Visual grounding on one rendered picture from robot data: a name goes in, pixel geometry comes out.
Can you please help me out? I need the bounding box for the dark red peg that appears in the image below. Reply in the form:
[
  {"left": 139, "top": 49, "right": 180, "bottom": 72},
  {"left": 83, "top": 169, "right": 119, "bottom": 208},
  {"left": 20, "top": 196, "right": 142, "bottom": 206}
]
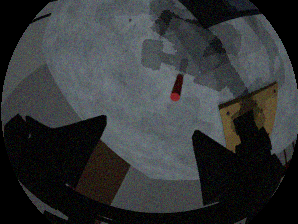
[{"left": 169, "top": 75, "right": 184, "bottom": 101}]

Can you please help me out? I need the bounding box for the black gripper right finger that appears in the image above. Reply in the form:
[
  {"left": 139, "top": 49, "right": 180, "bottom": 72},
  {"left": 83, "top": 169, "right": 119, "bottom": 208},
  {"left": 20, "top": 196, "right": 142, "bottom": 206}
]
[{"left": 192, "top": 129, "right": 267, "bottom": 205}]

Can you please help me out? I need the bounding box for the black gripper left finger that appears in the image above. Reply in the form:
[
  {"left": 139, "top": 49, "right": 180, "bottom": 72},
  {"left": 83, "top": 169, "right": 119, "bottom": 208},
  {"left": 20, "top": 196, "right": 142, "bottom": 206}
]
[{"left": 25, "top": 115, "right": 108, "bottom": 189}]

